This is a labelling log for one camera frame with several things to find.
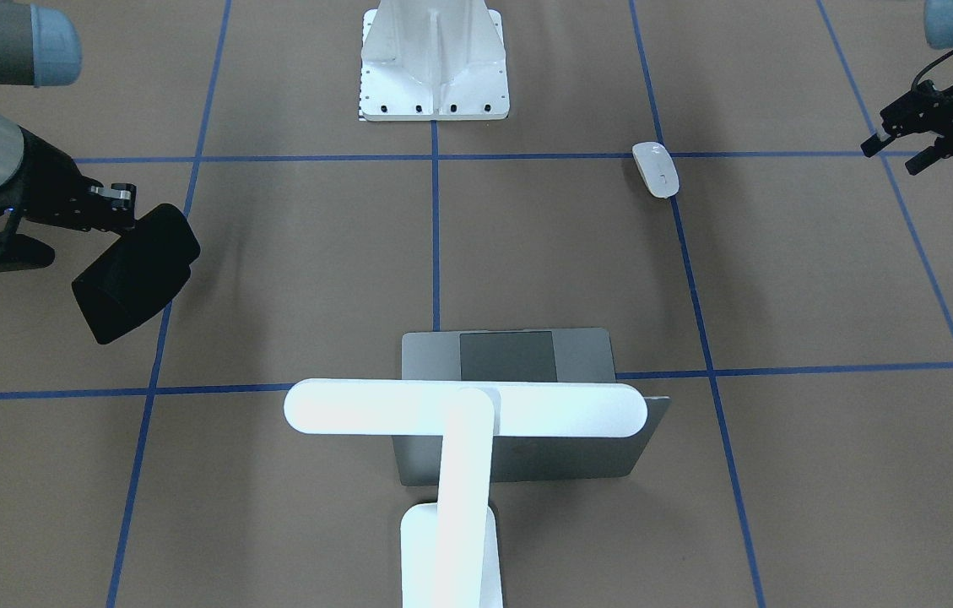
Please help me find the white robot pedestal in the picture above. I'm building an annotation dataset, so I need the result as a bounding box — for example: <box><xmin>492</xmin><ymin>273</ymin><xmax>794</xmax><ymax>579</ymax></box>
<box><xmin>358</xmin><ymin>1</ymin><xmax>511</xmax><ymax>121</ymax></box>

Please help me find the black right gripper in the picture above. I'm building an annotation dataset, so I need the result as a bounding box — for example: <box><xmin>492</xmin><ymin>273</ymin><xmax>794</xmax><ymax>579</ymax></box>
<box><xmin>0</xmin><ymin>131</ymin><xmax>137</xmax><ymax>273</ymax></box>

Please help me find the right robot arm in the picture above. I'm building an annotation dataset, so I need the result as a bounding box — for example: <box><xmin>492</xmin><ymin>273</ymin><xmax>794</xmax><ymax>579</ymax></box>
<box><xmin>0</xmin><ymin>1</ymin><xmax>137</xmax><ymax>272</ymax></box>

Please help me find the grey laptop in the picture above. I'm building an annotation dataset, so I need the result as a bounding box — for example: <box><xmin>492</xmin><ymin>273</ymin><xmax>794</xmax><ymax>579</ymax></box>
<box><xmin>400</xmin><ymin>328</ymin><xmax>670</xmax><ymax>482</ymax></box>

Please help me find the white computer mouse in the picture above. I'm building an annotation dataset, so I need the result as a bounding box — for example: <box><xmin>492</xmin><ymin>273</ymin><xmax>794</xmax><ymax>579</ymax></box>
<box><xmin>631</xmin><ymin>141</ymin><xmax>680</xmax><ymax>199</ymax></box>

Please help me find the white desk lamp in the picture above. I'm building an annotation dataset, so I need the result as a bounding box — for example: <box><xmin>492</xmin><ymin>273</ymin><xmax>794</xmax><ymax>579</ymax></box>
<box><xmin>283</xmin><ymin>378</ymin><xmax>651</xmax><ymax>607</ymax></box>

